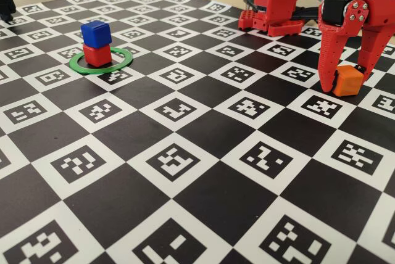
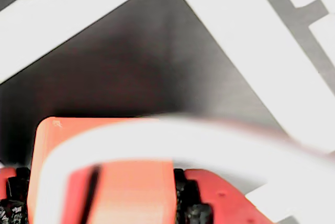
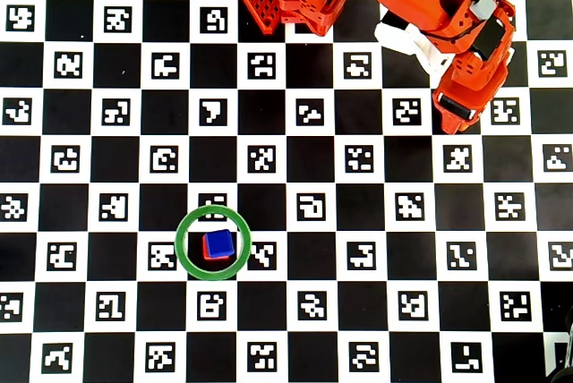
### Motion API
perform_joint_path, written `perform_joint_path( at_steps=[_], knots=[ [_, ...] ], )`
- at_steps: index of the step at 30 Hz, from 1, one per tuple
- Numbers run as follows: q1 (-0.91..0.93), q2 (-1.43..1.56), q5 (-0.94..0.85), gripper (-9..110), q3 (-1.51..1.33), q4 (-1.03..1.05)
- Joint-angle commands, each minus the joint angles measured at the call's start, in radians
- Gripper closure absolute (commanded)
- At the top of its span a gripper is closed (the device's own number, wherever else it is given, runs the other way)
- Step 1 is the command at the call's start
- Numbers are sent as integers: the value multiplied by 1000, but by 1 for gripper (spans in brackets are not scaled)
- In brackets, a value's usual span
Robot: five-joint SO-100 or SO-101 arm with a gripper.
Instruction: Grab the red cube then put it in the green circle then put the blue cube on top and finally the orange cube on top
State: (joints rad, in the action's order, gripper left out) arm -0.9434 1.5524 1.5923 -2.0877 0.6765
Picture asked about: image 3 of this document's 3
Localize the orange-red gripper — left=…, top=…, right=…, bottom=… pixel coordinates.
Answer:
left=432, top=57, right=510, bottom=136

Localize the blue cube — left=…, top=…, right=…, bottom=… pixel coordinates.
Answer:
left=203, top=228, right=236, bottom=259

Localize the red cube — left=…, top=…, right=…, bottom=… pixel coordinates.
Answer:
left=201, top=233, right=234, bottom=262

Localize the small grey plastic box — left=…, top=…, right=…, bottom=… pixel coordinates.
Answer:
left=469, top=0, right=498, bottom=20

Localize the checkerboard marker mat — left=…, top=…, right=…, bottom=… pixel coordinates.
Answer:
left=0, top=0, right=573, bottom=383

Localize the thin black camera cable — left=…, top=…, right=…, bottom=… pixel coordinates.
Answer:
left=420, top=0, right=489, bottom=44

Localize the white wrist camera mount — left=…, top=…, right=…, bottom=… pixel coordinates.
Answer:
left=373, top=9, right=456, bottom=75

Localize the black camera stand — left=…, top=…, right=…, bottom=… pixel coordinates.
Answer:
left=546, top=304, right=573, bottom=383

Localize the green ring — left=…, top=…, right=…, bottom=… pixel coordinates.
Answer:
left=174, top=205, right=252, bottom=281

